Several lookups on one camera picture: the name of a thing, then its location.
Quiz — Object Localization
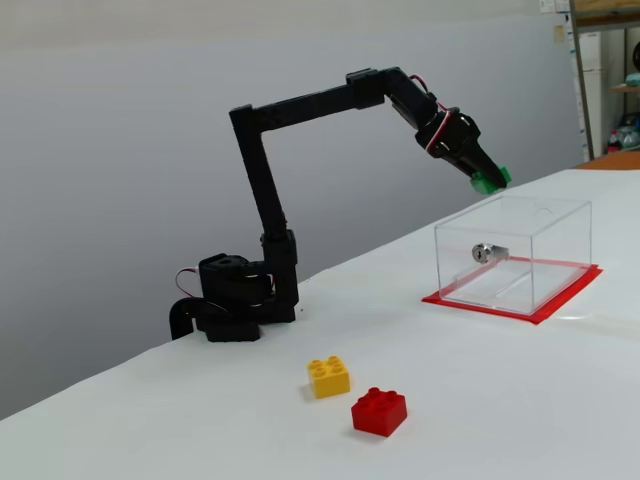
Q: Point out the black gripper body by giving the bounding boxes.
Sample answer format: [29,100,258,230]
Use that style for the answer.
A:
[414,106,483,165]

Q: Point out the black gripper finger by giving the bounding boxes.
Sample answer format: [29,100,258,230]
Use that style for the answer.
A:
[444,159,477,179]
[462,144,508,191]

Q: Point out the green lego brick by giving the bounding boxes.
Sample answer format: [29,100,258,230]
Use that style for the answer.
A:
[469,165,514,196]

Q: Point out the transparent plastic box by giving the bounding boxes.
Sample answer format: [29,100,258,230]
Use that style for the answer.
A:
[433,194,593,316]

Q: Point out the yellow lego brick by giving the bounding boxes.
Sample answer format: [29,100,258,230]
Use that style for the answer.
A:
[306,355,352,400]

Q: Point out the red lego brick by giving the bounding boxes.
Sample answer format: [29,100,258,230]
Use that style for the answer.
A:
[350,386,409,438]

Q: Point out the silver cam lock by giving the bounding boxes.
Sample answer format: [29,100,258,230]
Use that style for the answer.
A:
[471,242,511,265]

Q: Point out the metal shelf rack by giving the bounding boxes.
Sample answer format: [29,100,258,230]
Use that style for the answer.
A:
[568,0,640,161]

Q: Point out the orange wooden table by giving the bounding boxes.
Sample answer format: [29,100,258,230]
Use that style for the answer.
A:
[573,149,640,172]

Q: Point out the white appliance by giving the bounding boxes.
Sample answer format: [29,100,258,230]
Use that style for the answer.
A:
[578,30,609,157]

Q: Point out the red base mat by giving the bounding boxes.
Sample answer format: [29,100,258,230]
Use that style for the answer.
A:
[421,255,604,328]

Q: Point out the clear green plastic bottles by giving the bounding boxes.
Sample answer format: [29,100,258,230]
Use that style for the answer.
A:
[619,113,640,151]

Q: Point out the black table clamp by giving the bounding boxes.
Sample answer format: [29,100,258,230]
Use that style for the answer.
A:
[168,297,232,342]

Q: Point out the red white black servo cable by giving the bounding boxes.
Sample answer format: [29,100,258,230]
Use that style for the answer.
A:
[408,73,462,152]
[174,268,201,301]

